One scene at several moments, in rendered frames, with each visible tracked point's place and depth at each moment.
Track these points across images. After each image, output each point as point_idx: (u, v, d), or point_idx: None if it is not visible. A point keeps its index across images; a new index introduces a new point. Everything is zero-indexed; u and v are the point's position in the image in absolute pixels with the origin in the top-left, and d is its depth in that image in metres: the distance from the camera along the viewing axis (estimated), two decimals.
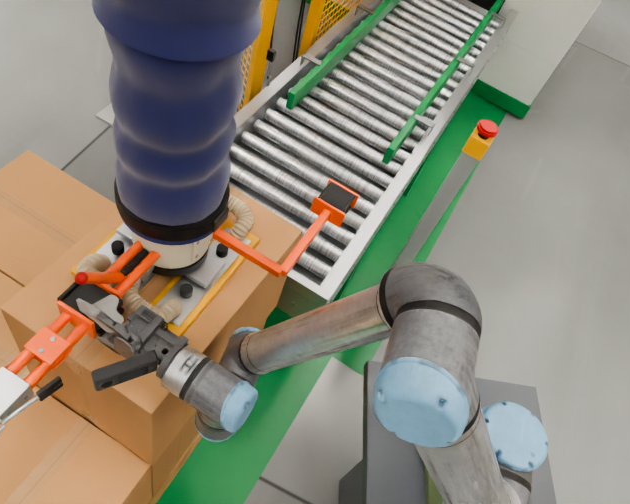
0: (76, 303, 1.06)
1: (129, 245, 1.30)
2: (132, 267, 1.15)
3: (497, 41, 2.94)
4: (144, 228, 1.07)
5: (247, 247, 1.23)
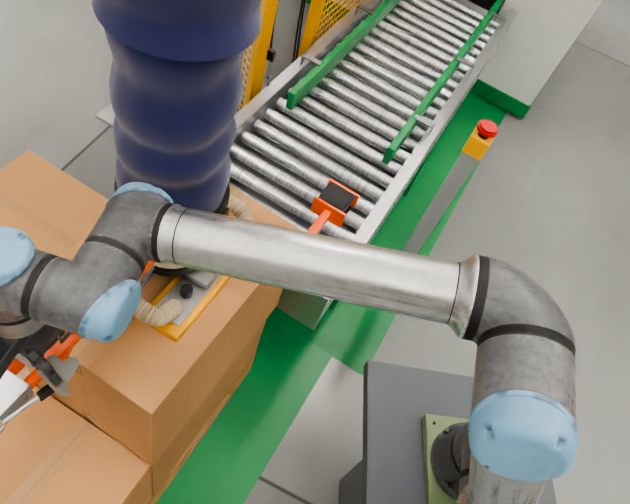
0: None
1: None
2: None
3: (497, 41, 2.94)
4: None
5: None
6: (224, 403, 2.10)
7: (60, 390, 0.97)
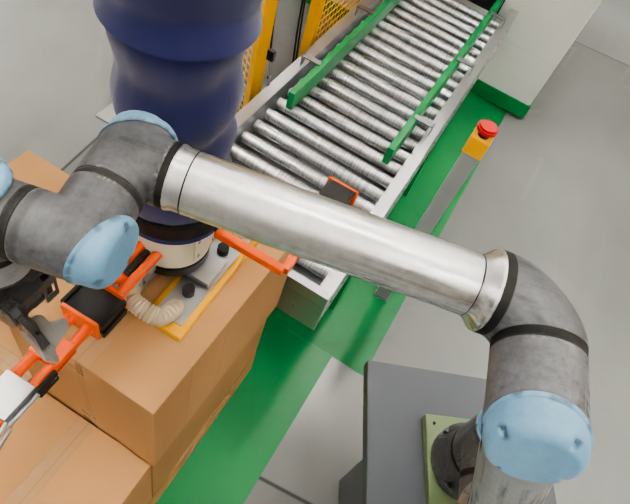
0: (79, 304, 1.06)
1: None
2: (134, 267, 1.15)
3: (497, 41, 2.94)
4: (146, 228, 1.07)
5: (249, 246, 1.23)
6: (224, 403, 2.10)
7: (47, 356, 0.86)
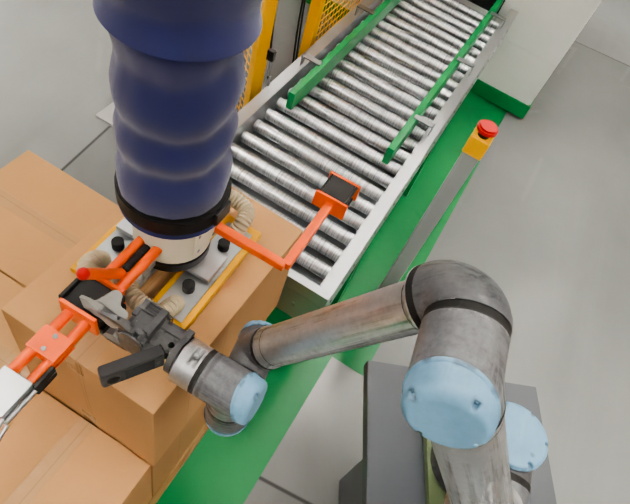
0: (77, 299, 1.05)
1: (129, 241, 1.28)
2: (134, 263, 1.13)
3: (497, 41, 2.94)
4: (146, 222, 1.05)
5: (249, 241, 1.22)
6: None
7: None
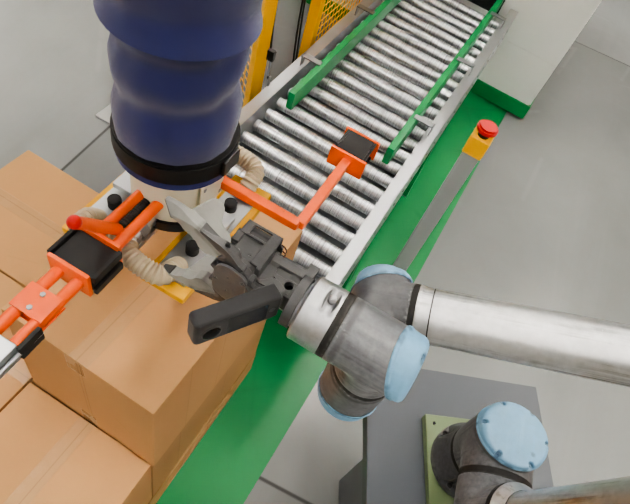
0: (68, 255, 0.93)
1: None
2: (132, 218, 1.02)
3: (497, 41, 2.94)
4: (145, 169, 0.94)
5: (260, 197, 1.10)
6: (224, 403, 2.10)
7: (171, 268, 0.77)
